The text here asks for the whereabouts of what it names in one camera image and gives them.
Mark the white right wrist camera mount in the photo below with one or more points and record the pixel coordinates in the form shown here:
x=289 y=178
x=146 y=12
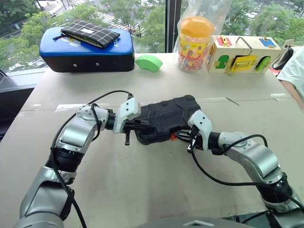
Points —
x=202 y=122

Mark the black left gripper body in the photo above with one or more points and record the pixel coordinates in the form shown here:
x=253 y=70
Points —
x=127 y=135

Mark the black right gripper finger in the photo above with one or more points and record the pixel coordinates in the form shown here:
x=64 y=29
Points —
x=183 y=134
x=184 y=139

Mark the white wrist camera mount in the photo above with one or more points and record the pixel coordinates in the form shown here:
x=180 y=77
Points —
x=129 y=108
x=202 y=122

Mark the dark grey rounded shape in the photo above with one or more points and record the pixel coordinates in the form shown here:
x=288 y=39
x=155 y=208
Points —
x=194 y=223

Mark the black plastic tool case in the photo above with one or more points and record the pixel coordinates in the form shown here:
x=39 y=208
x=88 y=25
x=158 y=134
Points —
x=166 y=116

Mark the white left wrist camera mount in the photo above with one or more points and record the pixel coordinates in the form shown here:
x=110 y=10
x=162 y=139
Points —
x=129 y=108

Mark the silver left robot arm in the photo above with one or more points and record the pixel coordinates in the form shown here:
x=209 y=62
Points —
x=73 y=135

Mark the colourful jar with orange lid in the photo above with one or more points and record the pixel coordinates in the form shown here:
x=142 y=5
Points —
x=194 y=45

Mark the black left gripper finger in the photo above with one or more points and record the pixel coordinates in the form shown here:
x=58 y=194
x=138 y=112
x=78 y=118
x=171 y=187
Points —
x=143 y=122
x=143 y=127

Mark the person in white shirt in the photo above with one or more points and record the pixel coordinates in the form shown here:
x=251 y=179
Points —
x=294 y=73

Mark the wooden latch lock box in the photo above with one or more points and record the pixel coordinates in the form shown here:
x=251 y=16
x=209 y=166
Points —
x=230 y=51

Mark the dark window frame post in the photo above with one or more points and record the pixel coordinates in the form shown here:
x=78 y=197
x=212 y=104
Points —
x=172 y=23

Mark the clear plastic bag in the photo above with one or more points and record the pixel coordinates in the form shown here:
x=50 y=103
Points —
x=202 y=7

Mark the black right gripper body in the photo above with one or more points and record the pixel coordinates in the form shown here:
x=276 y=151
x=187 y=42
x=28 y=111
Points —
x=197 y=140

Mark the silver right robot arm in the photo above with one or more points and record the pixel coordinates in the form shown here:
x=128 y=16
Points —
x=256 y=156

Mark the black white checked pouch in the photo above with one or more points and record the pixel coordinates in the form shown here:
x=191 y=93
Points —
x=95 y=33

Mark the green curved foam block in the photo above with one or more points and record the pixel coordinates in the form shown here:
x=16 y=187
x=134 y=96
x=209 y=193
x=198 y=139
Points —
x=149 y=63

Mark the blue and black padded case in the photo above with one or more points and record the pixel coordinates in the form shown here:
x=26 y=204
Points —
x=90 y=60

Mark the black bag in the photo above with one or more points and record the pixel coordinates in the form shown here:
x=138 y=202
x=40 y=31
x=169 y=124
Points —
x=282 y=59

